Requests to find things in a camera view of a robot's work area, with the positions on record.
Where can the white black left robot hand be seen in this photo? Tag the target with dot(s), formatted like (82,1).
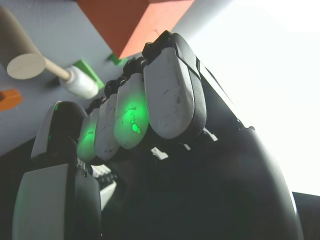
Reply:
(175,100)

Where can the large orange wooden block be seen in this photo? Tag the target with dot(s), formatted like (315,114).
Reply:
(120,22)

